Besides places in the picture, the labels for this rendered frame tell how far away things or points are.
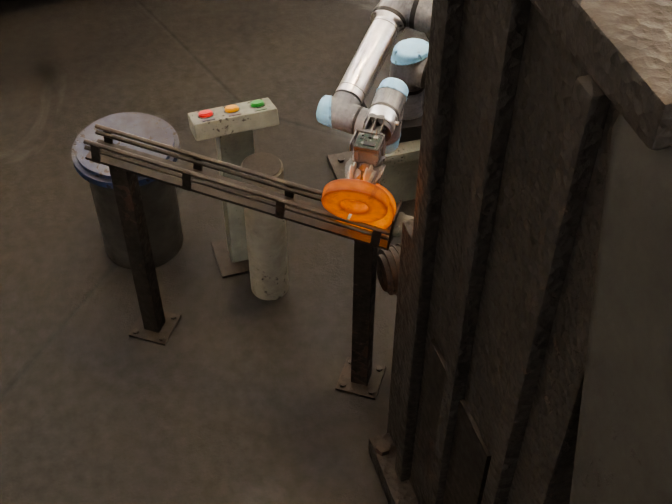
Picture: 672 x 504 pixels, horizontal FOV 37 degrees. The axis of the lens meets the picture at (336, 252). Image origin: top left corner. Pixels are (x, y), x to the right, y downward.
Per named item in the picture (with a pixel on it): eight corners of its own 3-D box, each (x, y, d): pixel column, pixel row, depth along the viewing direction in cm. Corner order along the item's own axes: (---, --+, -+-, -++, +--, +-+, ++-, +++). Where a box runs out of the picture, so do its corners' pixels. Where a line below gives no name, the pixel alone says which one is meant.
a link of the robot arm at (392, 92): (408, 103, 251) (411, 78, 244) (397, 133, 245) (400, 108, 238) (378, 96, 252) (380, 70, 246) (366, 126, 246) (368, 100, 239)
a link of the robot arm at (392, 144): (364, 127, 261) (366, 96, 252) (404, 140, 258) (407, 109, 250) (352, 146, 257) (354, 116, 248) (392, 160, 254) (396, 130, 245)
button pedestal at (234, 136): (287, 263, 325) (280, 114, 280) (214, 280, 320) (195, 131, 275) (274, 229, 335) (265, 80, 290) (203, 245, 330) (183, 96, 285)
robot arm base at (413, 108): (373, 94, 326) (376, 69, 319) (416, 87, 330) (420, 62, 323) (389, 123, 317) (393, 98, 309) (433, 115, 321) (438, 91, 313)
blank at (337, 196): (395, 201, 224) (397, 188, 225) (328, 184, 222) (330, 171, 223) (378, 228, 238) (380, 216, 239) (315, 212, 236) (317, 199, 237)
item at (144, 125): (202, 265, 324) (188, 166, 293) (103, 288, 318) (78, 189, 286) (182, 199, 345) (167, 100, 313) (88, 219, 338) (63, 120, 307)
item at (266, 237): (293, 296, 316) (288, 174, 277) (256, 305, 313) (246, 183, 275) (283, 269, 323) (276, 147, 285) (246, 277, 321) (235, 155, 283)
